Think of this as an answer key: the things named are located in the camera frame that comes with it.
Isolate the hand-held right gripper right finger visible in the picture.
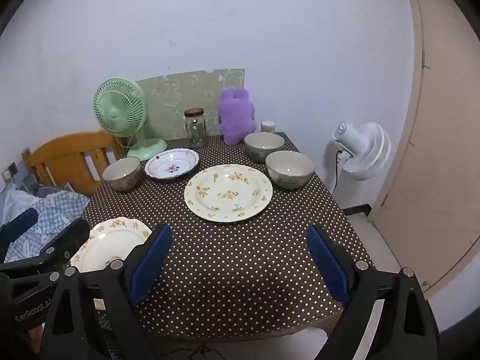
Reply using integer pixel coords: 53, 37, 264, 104
307, 224, 439, 360

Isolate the black fan cable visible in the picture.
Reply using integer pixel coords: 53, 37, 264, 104
333, 149, 347, 211

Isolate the scalloped yellow-flower plate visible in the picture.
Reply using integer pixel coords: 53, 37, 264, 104
69, 216, 153, 311

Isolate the green patterned board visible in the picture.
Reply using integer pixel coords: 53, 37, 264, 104
135, 68, 245, 140

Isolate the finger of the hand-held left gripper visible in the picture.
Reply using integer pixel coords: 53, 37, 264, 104
0, 207, 40, 263
0, 218, 91, 282

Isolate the green desk fan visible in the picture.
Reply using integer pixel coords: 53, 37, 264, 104
93, 78, 168, 161

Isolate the blue checked blanket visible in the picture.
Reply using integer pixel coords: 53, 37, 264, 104
0, 185, 91, 263

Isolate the glass jar with dark lid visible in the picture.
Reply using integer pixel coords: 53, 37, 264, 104
184, 108, 208, 149

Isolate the white standing fan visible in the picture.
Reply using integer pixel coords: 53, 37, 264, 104
333, 121, 391, 181

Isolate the beige door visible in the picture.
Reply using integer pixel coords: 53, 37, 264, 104
369, 0, 480, 297

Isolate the brown polka-dot tablecloth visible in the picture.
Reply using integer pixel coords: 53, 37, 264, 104
75, 132, 376, 357

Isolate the large round yellow-flower plate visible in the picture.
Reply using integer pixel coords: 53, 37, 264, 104
184, 164, 273, 222

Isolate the wooden chair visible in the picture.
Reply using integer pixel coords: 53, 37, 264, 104
22, 130, 126, 197

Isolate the small purple-flower plate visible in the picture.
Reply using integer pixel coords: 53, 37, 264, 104
145, 148, 200, 179

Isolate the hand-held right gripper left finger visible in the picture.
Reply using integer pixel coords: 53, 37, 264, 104
39, 224, 174, 360

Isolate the green-rimmed ceramic bowl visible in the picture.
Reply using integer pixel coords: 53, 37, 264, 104
265, 151, 315, 191
102, 157, 141, 191
244, 132, 286, 164

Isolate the purple plush toy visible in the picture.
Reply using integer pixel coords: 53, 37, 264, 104
218, 87, 257, 146

